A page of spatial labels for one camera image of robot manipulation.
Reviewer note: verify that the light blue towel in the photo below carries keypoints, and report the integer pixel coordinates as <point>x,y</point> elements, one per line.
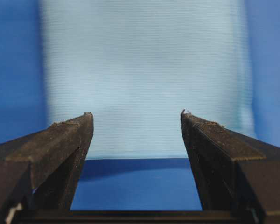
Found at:
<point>137,64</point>

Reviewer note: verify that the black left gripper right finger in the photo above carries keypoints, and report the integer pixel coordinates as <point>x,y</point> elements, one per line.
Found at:
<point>233,172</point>

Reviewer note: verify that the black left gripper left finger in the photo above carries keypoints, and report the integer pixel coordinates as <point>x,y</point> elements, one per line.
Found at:
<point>41,170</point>

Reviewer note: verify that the dark blue table cloth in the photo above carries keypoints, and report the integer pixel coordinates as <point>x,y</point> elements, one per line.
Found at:
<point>128,184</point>

